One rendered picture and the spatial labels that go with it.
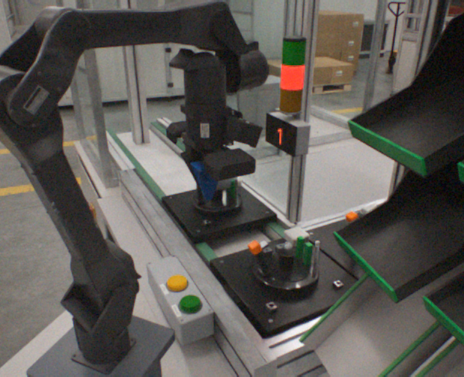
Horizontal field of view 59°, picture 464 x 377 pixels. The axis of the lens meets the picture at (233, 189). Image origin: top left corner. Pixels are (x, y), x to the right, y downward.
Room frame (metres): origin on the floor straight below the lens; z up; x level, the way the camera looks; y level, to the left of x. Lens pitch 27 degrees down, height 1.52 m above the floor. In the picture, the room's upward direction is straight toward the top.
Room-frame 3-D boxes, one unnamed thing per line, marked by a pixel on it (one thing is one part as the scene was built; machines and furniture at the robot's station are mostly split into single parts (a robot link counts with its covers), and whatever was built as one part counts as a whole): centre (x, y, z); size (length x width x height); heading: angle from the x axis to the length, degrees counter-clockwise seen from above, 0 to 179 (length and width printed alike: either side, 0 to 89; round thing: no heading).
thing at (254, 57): (0.60, 0.01, 1.43); 0.12 x 0.08 x 0.11; 136
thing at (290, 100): (0.92, -0.13, 1.28); 0.05 x 0.05 x 0.05
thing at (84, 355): (0.41, 0.18, 1.09); 0.07 x 0.07 x 0.06; 66
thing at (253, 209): (1.00, 0.04, 0.96); 0.24 x 0.24 x 0.02; 28
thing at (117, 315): (0.42, 0.18, 1.15); 0.09 x 0.07 x 0.06; 46
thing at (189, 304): (0.61, 0.08, 0.96); 0.04 x 0.04 x 0.02
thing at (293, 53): (0.92, -0.13, 1.38); 0.05 x 0.05 x 0.05
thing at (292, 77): (0.92, -0.13, 1.33); 0.05 x 0.05 x 0.05
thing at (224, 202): (1.00, 0.04, 0.98); 0.14 x 0.14 x 0.02
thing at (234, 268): (0.70, -0.11, 1.01); 0.24 x 0.24 x 0.13; 28
